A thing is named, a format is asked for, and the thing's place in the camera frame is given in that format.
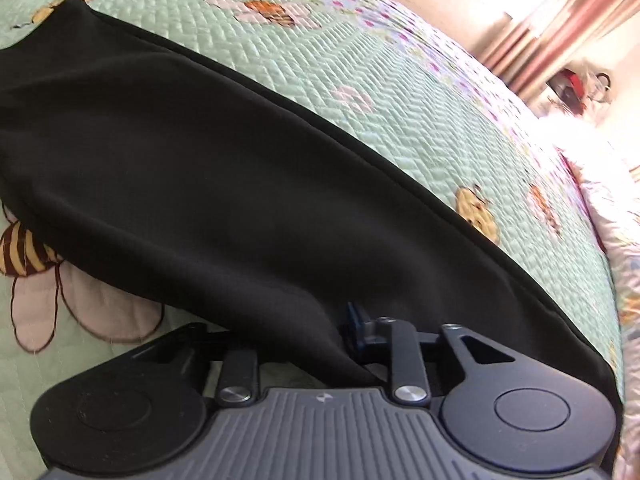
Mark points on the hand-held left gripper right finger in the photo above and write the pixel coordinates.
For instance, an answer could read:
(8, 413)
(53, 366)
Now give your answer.
(354, 322)

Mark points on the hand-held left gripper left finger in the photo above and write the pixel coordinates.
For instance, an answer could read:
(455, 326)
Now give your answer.
(237, 375)

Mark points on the black pants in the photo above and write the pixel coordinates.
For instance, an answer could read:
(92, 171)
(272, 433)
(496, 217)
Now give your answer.
(200, 185)

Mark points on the green quilted bee bedspread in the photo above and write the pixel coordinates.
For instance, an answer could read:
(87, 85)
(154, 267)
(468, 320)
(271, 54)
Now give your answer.
(400, 110)

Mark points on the corner heap with red item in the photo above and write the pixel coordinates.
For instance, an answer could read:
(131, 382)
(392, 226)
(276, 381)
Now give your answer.
(575, 87)

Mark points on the pink curtain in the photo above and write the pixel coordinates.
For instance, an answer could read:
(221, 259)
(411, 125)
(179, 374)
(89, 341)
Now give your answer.
(540, 35)

